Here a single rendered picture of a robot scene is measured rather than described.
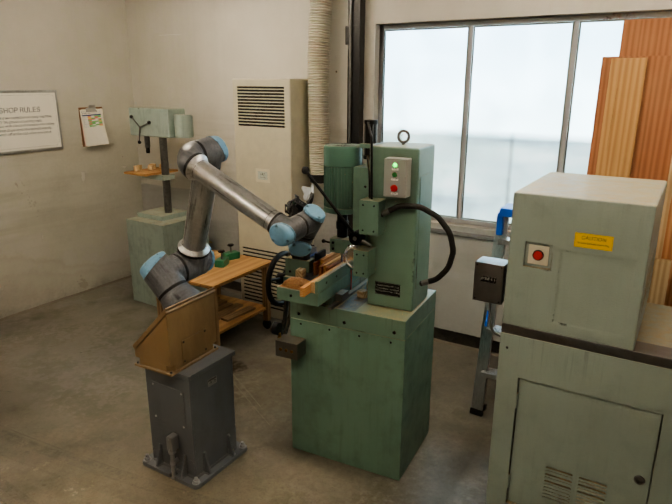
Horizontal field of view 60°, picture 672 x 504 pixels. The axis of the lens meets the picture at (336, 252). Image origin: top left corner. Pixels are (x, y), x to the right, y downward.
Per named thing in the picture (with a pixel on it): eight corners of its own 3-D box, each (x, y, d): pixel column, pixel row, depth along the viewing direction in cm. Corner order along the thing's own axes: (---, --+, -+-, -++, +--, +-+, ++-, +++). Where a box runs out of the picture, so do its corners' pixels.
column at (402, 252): (384, 289, 286) (389, 141, 266) (428, 296, 277) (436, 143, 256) (366, 304, 267) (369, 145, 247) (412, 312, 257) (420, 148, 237)
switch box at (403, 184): (388, 194, 248) (389, 156, 244) (410, 196, 244) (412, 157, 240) (382, 196, 243) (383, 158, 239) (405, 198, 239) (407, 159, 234)
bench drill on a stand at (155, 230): (172, 283, 534) (158, 105, 490) (222, 296, 502) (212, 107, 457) (129, 298, 496) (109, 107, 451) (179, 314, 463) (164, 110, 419)
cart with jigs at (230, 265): (217, 312, 466) (213, 235, 448) (275, 327, 438) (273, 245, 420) (154, 342, 412) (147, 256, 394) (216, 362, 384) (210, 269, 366)
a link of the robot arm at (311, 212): (314, 223, 215) (301, 246, 223) (332, 214, 223) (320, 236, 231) (296, 207, 217) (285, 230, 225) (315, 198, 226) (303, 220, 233)
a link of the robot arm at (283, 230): (164, 141, 230) (290, 230, 205) (188, 135, 239) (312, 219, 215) (161, 167, 236) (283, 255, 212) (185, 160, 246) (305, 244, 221)
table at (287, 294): (320, 261, 317) (320, 250, 316) (372, 269, 304) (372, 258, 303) (258, 295, 265) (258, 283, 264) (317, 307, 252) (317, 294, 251)
